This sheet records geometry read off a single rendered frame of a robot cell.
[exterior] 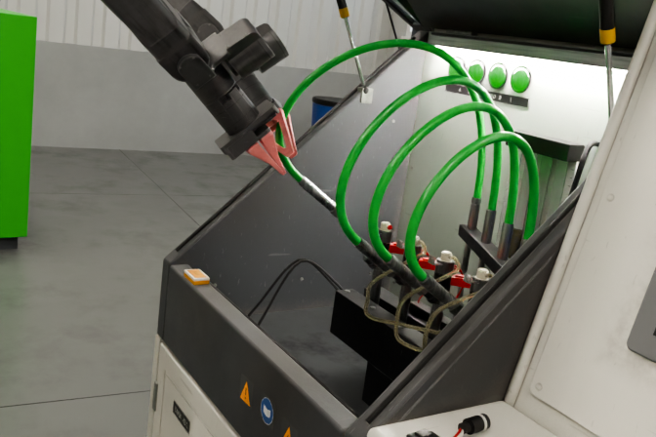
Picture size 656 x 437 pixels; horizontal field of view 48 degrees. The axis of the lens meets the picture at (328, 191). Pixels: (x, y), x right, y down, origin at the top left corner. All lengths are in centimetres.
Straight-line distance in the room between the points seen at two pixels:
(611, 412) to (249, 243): 82
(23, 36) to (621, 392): 375
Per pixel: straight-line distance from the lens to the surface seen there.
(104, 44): 758
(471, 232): 136
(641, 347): 92
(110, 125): 767
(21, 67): 428
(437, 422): 94
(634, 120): 99
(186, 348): 138
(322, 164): 153
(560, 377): 98
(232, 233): 147
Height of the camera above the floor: 142
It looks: 12 degrees down
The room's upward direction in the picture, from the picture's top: 8 degrees clockwise
